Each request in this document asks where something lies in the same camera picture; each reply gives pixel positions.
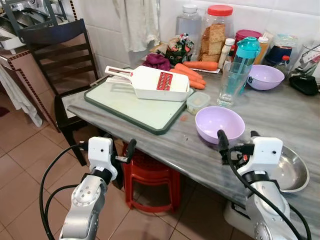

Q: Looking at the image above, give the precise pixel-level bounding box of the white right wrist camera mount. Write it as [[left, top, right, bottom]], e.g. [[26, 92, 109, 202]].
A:
[[238, 136, 284, 177]]

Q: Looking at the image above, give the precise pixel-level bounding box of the clear drinking glass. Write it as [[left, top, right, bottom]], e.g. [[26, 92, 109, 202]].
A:
[[217, 62, 251, 108]]

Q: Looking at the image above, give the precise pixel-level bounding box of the clear plastic utensil jug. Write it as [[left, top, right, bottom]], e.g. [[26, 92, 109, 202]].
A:
[[295, 40, 320, 76]]

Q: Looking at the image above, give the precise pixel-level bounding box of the white plastic bin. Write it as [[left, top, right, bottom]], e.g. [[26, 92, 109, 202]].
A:
[[223, 200, 261, 238]]

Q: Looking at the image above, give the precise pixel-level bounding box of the small red-capped bottle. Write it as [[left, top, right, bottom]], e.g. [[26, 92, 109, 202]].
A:
[[277, 55, 291, 76]]

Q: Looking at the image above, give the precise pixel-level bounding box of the red-lidded jar of crackers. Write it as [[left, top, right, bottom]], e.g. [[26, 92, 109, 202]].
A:
[[199, 5, 234, 63]]

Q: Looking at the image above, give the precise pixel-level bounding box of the white hanging cloth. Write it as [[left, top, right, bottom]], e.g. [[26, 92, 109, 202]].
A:
[[0, 64, 43, 127]]

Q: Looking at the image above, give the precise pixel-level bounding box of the metal dish rack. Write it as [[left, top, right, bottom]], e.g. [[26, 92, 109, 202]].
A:
[[0, 0, 71, 51]]

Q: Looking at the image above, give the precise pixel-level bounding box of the orange sauce squeeze bottle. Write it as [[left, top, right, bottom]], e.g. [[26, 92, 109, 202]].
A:
[[254, 36, 270, 66]]

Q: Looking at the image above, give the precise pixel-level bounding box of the pink-lidded jar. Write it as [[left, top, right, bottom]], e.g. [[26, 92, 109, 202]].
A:
[[234, 29, 263, 46]]

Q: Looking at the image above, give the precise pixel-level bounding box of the dark blue jar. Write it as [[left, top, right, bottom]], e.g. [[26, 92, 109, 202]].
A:
[[264, 34, 298, 67]]

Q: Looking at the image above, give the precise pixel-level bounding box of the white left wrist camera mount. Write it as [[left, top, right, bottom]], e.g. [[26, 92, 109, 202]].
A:
[[88, 136, 119, 180]]

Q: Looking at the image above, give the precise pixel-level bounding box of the small lilac plastic bowl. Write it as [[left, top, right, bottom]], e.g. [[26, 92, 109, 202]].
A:
[[247, 64, 286, 91]]

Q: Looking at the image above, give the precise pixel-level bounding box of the black pouch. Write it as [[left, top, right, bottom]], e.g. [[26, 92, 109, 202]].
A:
[[288, 73, 319, 96]]

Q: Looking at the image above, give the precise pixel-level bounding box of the dark wooden chair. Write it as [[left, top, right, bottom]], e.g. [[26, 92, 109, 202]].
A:
[[18, 19, 101, 166]]

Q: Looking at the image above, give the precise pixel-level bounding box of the small white bottle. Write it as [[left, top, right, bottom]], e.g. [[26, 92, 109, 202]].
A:
[[218, 38, 236, 70]]

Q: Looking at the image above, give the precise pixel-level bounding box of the dark patterned snack bag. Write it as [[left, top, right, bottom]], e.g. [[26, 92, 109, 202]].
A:
[[165, 33, 195, 66]]

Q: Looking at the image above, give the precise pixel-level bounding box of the teal water bottle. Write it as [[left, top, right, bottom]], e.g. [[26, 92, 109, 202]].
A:
[[233, 36, 261, 95]]

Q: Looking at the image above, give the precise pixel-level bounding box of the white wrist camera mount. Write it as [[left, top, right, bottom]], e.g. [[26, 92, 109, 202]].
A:
[[238, 136, 284, 177], [88, 136, 119, 180]]

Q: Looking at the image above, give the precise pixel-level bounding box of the dark purple leafy vegetable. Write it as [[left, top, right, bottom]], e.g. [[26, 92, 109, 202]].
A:
[[143, 53, 172, 71]]

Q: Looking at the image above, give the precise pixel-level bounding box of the large lilac plastic bowl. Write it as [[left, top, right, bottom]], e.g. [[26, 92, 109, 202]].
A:
[[195, 106, 246, 146]]

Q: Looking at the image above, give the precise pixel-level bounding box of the clear white-capped plastic bottle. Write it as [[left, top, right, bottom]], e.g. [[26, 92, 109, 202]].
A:
[[176, 4, 203, 48]]

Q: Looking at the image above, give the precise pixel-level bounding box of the shallow stainless steel bowl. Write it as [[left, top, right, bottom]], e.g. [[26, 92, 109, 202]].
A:
[[270, 145, 311, 194]]

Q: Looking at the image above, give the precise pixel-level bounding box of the white mandoline slicer box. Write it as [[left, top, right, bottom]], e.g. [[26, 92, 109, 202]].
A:
[[104, 65, 192, 102]]

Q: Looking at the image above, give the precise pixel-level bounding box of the small clear lidded container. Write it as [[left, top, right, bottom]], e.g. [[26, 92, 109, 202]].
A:
[[186, 91, 211, 115]]

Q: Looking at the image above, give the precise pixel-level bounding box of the red plastic stool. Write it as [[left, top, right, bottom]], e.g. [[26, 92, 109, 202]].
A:
[[121, 145, 182, 213]]

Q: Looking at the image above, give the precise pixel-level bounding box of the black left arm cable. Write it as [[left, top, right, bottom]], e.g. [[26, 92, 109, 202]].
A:
[[39, 142, 91, 240]]

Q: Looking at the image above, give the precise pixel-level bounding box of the green-rimmed white cutting board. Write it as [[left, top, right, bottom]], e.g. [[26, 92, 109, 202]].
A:
[[84, 76, 195, 136]]

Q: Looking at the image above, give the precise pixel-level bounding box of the pale hanging towel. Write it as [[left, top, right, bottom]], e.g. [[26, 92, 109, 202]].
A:
[[112, 0, 161, 53]]

